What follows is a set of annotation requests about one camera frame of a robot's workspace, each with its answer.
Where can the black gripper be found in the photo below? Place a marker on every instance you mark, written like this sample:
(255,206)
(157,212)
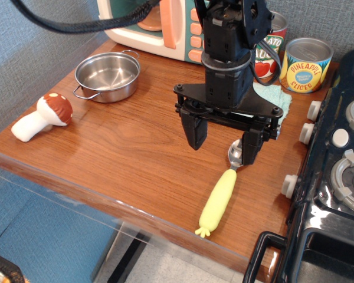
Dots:
(227,97)

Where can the stainless steel pot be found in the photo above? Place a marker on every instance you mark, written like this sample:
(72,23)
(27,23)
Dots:
(108,77)

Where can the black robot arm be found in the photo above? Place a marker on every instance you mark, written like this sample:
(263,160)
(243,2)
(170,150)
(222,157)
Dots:
(232,31)

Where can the light blue cloth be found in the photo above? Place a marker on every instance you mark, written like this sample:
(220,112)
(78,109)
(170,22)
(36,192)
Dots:
(275,95)

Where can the tomato sauce can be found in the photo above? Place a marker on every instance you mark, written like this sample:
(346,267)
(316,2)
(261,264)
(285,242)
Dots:
(265,65)

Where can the pineapple slices can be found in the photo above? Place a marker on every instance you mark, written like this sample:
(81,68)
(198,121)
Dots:
(305,64)

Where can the toy microwave oven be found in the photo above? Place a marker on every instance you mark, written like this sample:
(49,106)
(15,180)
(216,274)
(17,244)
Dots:
(171,29)

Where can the black toy stove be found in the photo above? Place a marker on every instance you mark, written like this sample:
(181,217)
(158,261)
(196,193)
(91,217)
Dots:
(319,244)

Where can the plush mushroom toy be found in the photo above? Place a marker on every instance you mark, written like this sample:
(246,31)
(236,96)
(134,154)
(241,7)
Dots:
(52,109)

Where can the orange object at corner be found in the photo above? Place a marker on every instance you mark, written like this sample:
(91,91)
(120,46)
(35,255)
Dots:
(10,272)

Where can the yellow handled spoon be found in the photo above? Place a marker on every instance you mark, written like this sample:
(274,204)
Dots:
(220,196)

